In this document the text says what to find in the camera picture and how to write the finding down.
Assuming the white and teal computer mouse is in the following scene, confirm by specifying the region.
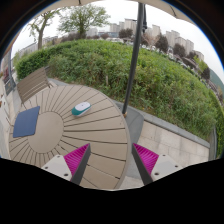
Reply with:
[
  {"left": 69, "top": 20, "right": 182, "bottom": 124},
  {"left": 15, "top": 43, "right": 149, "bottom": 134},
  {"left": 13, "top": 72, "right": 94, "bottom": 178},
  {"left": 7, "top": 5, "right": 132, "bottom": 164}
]
[{"left": 72, "top": 102, "right": 91, "bottom": 116}]

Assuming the tree behind hedge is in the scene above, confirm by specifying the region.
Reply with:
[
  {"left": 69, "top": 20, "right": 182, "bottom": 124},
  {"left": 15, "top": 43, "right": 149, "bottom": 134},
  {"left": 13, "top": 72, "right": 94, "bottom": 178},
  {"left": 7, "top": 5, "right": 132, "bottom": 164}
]
[{"left": 58, "top": 4, "right": 110, "bottom": 38}]

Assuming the slatted outdoor chair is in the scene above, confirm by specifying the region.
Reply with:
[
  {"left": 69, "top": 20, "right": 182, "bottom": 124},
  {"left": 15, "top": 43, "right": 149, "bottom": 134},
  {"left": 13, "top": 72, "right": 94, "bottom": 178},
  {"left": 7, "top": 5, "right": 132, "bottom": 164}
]
[{"left": 17, "top": 67, "right": 50, "bottom": 103}]

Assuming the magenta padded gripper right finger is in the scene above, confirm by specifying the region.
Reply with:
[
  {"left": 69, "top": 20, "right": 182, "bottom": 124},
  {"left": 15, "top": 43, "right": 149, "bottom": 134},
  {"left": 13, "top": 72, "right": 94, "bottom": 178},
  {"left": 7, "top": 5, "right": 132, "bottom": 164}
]
[{"left": 132, "top": 143, "right": 182, "bottom": 185}]

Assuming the round slatted outdoor table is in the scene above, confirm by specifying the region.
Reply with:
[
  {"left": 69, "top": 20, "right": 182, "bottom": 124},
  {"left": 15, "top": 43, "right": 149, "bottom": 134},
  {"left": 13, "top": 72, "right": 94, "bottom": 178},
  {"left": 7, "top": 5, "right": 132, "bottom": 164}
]
[{"left": 9, "top": 85, "right": 131, "bottom": 189}]

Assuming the beige umbrella canopy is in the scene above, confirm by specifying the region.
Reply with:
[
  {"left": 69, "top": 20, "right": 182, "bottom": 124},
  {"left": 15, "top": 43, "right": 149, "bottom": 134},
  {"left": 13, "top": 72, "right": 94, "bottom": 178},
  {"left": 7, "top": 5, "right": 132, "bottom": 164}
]
[{"left": 40, "top": 0, "right": 195, "bottom": 25}]

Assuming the green hedge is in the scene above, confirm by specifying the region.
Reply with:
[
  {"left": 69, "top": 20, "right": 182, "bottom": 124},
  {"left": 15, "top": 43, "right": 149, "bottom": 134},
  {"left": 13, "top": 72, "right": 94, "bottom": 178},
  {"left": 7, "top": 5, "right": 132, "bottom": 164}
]
[{"left": 16, "top": 40, "right": 224, "bottom": 153}]

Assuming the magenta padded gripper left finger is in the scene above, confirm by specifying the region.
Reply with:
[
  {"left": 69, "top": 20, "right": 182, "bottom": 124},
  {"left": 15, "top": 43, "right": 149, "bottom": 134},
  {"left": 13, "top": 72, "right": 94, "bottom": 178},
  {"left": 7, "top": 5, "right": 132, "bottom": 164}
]
[{"left": 42, "top": 144, "right": 91, "bottom": 185}]

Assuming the dark umbrella pole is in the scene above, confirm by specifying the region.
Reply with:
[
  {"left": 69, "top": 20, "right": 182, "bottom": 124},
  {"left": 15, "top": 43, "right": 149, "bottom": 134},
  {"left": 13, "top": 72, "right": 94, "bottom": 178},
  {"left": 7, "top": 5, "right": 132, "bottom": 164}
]
[{"left": 122, "top": 3, "right": 145, "bottom": 117}]

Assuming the blue mouse pad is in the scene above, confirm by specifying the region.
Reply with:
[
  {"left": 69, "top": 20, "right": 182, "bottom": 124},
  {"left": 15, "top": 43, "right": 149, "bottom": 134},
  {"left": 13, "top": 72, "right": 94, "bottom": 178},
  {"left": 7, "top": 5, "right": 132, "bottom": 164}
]
[{"left": 13, "top": 106, "right": 40, "bottom": 138}]

